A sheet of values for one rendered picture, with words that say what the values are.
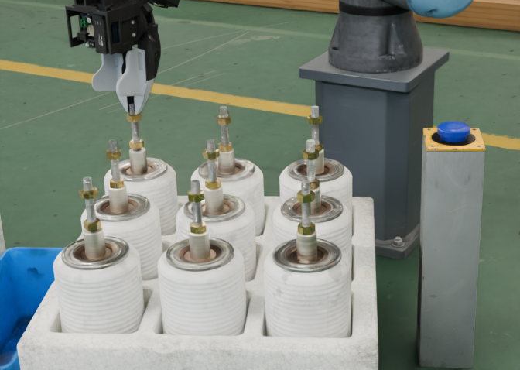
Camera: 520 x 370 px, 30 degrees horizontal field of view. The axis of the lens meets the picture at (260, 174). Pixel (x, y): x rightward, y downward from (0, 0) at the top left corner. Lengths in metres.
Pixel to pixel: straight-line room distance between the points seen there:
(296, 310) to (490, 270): 0.58
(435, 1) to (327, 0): 1.75
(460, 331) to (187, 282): 0.42
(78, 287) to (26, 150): 1.08
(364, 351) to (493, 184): 0.89
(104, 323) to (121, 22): 0.36
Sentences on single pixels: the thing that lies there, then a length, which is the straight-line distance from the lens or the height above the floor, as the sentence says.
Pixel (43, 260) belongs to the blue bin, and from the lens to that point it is 1.43.
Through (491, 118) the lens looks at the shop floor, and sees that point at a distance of 2.21.
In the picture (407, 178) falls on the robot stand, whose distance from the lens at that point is 1.57.
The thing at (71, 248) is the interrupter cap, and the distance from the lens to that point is 1.12.
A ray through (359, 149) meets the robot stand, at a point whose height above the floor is 0.17.
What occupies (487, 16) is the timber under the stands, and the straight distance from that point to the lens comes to 2.93.
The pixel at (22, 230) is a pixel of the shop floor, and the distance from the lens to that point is 1.77.
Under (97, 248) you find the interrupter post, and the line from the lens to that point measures 1.09.
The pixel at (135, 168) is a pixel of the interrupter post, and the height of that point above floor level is 0.26.
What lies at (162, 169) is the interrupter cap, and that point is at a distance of 1.30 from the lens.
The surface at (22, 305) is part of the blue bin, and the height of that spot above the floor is 0.03.
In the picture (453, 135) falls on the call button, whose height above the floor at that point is 0.32.
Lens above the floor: 0.75
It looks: 23 degrees down
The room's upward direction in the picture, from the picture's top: 2 degrees counter-clockwise
